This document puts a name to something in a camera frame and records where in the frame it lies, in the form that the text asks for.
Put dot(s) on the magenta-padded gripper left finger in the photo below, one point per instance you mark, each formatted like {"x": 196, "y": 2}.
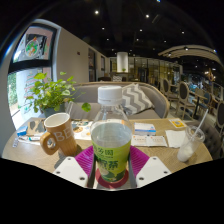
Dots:
{"x": 71, "y": 171}

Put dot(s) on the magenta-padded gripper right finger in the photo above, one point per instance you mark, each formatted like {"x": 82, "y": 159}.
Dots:
{"x": 153, "y": 171}

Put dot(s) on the green-labelled clear drink bottle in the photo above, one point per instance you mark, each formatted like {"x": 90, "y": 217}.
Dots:
{"x": 111, "y": 146}

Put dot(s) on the white printed leaflet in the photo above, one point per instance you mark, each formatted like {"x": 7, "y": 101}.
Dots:
{"x": 149, "y": 140}

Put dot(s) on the brown ceramic mug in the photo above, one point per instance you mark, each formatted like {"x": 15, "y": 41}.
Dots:
{"x": 61, "y": 135}

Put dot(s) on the white paper napkin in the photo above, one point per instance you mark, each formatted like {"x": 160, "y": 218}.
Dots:
{"x": 175, "y": 138}

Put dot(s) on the clear plastic cup with straw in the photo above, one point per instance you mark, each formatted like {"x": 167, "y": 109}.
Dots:
{"x": 188, "y": 150}

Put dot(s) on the colourful printed brochure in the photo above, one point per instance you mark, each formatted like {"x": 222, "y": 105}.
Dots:
{"x": 81, "y": 130}

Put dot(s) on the blue white leaflet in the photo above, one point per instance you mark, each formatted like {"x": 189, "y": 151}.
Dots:
{"x": 145, "y": 129}

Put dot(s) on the printed paper sheets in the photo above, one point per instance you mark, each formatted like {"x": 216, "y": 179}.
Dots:
{"x": 28, "y": 139}

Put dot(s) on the yellow square card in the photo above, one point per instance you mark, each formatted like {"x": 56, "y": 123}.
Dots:
{"x": 177, "y": 123}

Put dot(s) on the clear stirring straw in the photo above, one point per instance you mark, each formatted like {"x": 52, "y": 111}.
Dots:
{"x": 70, "y": 108}

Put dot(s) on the small blue white box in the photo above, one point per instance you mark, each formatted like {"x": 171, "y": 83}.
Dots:
{"x": 22, "y": 130}

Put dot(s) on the dark tufted armchair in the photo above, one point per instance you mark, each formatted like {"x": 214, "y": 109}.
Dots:
{"x": 209, "y": 133}

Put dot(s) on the grey curved sofa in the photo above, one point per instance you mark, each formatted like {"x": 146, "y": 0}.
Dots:
{"x": 156, "y": 100}

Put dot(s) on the grey white zigzag pillow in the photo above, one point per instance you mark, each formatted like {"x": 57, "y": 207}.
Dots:
{"x": 136, "y": 98}

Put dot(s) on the green potted plant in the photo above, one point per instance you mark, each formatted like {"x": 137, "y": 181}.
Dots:
{"x": 50, "y": 95}

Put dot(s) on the group of dining chairs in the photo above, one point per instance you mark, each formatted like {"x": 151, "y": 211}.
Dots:
{"x": 183, "y": 95}

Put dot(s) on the wooden lattice partition screen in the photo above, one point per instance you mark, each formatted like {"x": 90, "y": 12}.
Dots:
{"x": 156, "y": 68}

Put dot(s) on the group of ceiling lights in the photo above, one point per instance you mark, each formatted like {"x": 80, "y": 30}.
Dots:
{"x": 96, "y": 12}

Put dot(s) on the colourful wall poster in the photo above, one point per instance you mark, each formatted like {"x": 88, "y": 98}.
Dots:
{"x": 33, "y": 45}

